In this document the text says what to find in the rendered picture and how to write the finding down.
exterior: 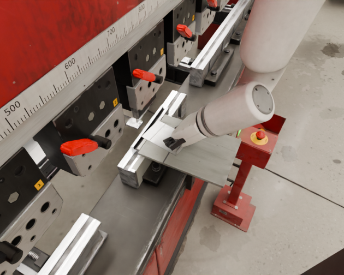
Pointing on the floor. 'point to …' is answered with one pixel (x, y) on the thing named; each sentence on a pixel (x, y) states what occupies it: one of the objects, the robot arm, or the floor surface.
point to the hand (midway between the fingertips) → (175, 136)
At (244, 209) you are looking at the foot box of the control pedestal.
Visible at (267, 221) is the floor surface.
